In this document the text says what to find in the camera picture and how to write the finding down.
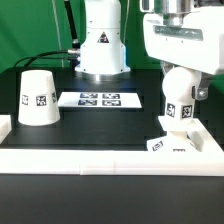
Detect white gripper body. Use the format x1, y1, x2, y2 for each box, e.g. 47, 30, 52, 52
139, 0, 224, 75

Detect white marker plate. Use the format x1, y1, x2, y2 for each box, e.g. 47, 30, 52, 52
58, 92, 141, 109

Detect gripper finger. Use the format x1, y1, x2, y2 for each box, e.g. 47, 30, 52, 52
160, 61, 174, 75
192, 72, 213, 100

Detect white lamp bulb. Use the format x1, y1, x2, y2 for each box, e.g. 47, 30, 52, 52
162, 67, 200, 122

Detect white lamp base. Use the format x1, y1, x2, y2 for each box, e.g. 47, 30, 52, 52
146, 115, 204, 153

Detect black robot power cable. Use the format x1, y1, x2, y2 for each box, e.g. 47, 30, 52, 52
63, 0, 80, 48

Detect white lamp shade cone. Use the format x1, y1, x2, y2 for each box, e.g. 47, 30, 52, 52
18, 70, 60, 126

